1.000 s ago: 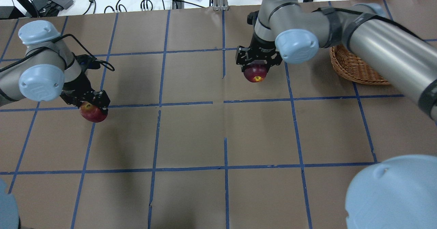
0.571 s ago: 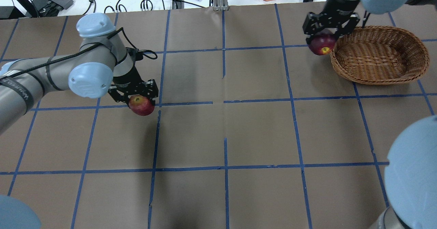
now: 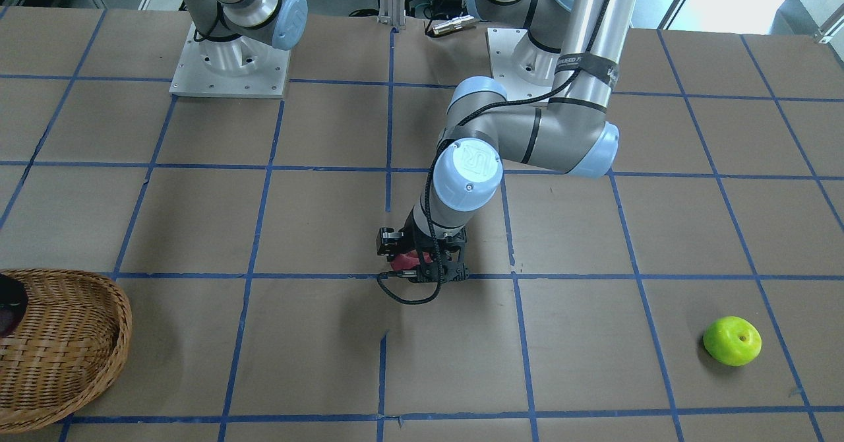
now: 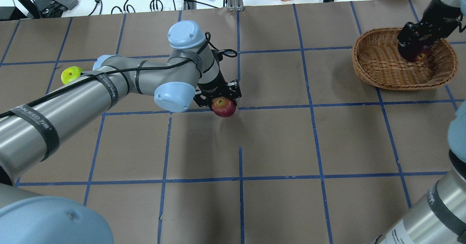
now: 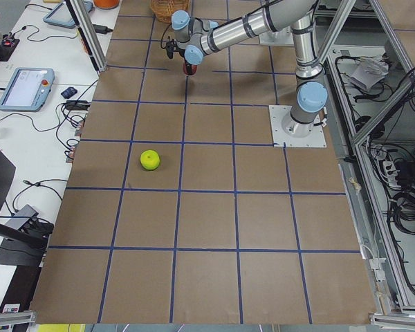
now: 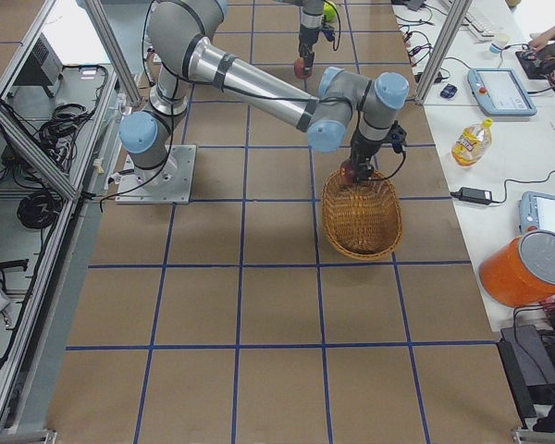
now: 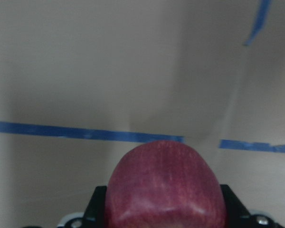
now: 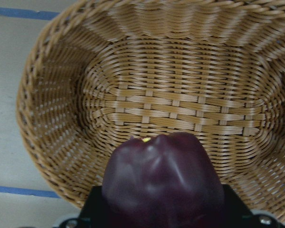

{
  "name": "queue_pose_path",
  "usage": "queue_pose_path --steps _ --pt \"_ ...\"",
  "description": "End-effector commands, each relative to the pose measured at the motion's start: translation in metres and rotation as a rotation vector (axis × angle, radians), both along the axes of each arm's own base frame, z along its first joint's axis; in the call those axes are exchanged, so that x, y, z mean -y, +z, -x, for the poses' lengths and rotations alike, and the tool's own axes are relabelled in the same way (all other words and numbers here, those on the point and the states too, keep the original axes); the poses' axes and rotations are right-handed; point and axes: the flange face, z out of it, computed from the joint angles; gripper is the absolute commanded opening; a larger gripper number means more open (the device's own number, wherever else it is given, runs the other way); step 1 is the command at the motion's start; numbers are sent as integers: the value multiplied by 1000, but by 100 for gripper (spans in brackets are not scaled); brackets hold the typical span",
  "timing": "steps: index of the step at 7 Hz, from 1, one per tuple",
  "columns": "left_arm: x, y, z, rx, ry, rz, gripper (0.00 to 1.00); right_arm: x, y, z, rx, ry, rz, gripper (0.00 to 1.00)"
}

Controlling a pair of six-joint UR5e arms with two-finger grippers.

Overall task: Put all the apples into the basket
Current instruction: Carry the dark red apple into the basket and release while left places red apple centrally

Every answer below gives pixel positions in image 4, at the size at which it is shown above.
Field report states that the green apple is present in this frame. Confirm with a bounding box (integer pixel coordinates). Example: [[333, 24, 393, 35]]
[[60, 66, 83, 85]]

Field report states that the woven wicker basket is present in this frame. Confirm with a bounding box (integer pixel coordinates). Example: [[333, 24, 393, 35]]
[[351, 28, 459, 91]]

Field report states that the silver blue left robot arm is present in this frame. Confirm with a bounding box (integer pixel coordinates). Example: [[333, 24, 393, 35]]
[[0, 20, 242, 244]]

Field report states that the red yellow apple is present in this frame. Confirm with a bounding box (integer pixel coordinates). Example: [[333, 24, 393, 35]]
[[211, 97, 237, 118]]

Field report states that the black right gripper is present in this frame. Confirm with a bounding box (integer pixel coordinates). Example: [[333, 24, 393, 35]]
[[397, 22, 450, 59]]

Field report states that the dark red apple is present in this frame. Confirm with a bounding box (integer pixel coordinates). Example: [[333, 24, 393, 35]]
[[406, 48, 431, 63]]

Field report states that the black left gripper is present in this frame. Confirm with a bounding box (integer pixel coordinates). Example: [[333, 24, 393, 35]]
[[193, 79, 242, 109]]

